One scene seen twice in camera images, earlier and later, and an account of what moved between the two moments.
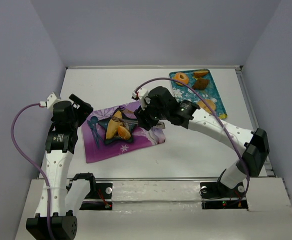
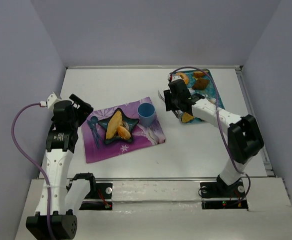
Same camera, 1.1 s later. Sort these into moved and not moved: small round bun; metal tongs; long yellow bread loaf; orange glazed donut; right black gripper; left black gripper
Moved: metal tongs; right black gripper
Not moved: long yellow bread loaf; orange glazed donut; small round bun; left black gripper
